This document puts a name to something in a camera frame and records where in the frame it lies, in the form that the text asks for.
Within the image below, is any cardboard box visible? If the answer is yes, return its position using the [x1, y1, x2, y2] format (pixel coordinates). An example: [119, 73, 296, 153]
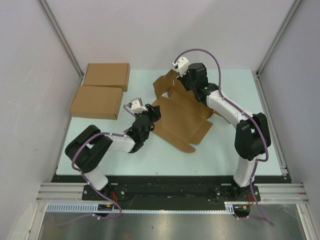
[83, 63, 130, 92]
[69, 85, 124, 120]
[152, 69, 221, 153]

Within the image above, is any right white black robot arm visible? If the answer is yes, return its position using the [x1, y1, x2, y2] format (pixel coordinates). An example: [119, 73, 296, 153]
[175, 57, 271, 201]

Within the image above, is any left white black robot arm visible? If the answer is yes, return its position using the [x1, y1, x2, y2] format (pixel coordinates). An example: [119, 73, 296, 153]
[64, 103, 161, 200]

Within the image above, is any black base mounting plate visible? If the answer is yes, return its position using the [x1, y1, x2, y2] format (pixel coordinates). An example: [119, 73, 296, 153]
[51, 175, 292, 202]

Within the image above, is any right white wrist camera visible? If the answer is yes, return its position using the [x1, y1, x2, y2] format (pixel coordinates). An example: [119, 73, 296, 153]
[172, 56, 190, 77]

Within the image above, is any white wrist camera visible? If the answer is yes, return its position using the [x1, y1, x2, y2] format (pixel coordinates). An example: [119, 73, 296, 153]
[128, 97, 148, 114]
[172, 56, 190, 77]

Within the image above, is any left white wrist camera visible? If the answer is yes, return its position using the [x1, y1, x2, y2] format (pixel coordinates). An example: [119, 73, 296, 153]
[128, 97, 148, 114]

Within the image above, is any white slotted cable duct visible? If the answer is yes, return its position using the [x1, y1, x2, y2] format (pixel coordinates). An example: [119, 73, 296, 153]
[46, 202, 245, 214]

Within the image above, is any right aluminium frame post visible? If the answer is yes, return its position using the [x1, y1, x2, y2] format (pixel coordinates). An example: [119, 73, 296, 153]
[255, 0, 304, 77]

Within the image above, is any aluminium frame post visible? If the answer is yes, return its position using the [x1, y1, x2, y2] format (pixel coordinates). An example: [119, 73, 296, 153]
[37, 0, 84, 79]
[255, 0, 304, 77]

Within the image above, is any aluminium front rail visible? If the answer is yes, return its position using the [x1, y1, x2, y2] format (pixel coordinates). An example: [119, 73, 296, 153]
[36, 183, 309, 204]

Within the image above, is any left aluminium frame post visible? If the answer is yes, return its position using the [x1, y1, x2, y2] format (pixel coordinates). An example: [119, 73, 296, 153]
[37, 0, 84, 79]

